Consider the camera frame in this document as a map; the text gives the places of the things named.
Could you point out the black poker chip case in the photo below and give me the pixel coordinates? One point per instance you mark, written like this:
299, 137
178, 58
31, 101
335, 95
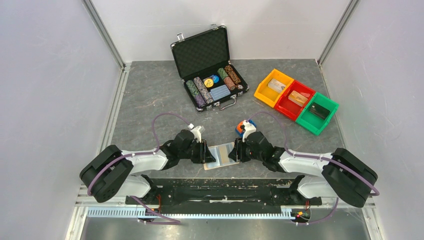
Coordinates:
204, 66

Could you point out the red plastic bin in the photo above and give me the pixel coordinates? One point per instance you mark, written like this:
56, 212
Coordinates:
287, 107

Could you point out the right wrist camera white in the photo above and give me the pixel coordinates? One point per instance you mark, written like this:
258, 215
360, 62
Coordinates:
249, 128

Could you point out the orange blue toy car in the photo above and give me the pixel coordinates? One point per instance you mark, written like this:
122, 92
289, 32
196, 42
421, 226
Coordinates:
240, 127

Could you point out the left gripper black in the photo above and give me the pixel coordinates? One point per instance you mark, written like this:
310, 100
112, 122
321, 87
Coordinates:
204, 156

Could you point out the beige gold card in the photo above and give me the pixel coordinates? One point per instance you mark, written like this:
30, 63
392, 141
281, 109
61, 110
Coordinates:
224, 150

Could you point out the black card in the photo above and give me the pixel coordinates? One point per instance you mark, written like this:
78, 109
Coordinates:
319, 111

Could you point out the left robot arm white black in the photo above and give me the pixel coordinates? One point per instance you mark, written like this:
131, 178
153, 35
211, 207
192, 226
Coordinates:
116, 172

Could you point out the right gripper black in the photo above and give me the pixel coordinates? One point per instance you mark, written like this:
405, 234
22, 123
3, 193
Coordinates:
240, 145

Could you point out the white card in yellow bin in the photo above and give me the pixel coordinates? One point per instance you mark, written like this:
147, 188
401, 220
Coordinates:
276, 85

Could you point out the orange card in red bin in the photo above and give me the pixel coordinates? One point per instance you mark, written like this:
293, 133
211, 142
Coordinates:
297, 98

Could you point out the yellow plastic bin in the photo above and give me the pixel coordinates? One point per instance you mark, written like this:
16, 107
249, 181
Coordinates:
267, 95

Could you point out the green plastic bin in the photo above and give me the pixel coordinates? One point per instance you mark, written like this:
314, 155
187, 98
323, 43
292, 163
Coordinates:
312, 123

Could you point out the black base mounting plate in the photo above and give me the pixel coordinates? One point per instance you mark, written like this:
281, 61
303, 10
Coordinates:
225, 195

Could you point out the beige leather card holder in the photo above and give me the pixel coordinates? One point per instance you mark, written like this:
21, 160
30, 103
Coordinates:
214, 165

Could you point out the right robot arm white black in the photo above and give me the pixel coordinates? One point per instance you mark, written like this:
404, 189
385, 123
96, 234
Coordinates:
328, 175

